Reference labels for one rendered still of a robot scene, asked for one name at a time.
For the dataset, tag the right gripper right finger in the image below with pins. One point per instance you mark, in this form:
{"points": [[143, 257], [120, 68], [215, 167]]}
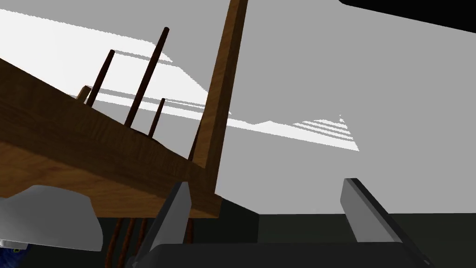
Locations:
{"points": [[366, 219]]}

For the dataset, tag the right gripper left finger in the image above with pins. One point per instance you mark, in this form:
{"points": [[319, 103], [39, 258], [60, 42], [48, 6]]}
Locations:
{"points": [[174, 219]]}

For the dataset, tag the brown wooden table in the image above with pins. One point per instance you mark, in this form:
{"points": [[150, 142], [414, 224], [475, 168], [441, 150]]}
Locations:
{"points": [[74, 152]]}

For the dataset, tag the dark brown spindle chair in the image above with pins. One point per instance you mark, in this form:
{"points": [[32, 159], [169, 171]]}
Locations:
{"points": [[147, 76]]}

